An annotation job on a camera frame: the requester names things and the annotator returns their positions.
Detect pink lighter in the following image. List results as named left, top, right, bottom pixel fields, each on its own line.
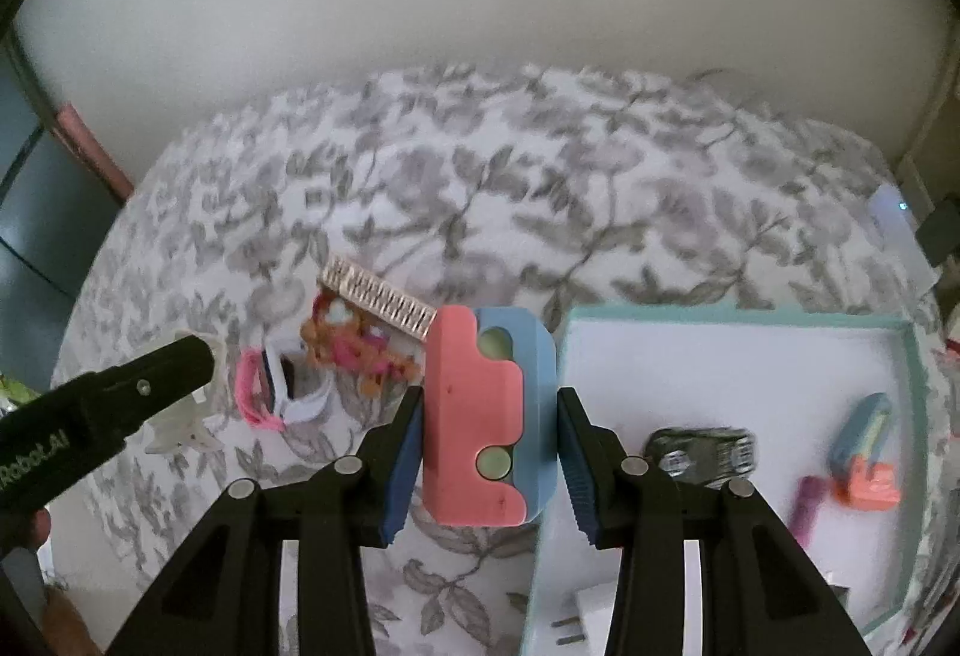
left=789, top=475, right=830, bottom=549

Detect black toy car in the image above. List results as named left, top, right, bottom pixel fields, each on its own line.
left=644, top=427, right=758, bottom=487

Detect blue orange toy knife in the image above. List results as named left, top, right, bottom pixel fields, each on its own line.
left=828, top=393, right=901, bottom=511

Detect white smart band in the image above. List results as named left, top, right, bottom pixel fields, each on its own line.
left=262, top=337, right=334, bottom=425

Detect pink smart band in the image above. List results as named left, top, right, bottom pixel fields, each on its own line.
left=233, top=347, right=285, bottom=432

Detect orange pink toy figure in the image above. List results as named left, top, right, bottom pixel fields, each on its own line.
left=299, top=289, right=423, bottom=399

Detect blue pink toy block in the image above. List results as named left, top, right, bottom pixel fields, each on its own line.
left=423, top=305, right=558, bottom=528

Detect white plug adapter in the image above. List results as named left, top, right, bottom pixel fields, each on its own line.
left=142, top=330, right=226, bottom=454

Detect person's hand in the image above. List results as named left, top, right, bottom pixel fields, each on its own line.
left=2, top=508, right=101, bottom=654

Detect teal shallow box tray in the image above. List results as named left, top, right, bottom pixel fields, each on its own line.
left=560, top=305, right=928, bottom=635

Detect white power strip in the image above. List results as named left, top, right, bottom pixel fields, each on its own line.
left=867, top=183, right=939, bottom=296

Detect floral grey white blanket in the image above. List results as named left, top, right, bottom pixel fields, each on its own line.
left=53, top=64, right=942, bottom=654

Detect black wall charger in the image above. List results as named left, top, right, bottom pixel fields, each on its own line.
left=916, top=194, right=960, bottom=268

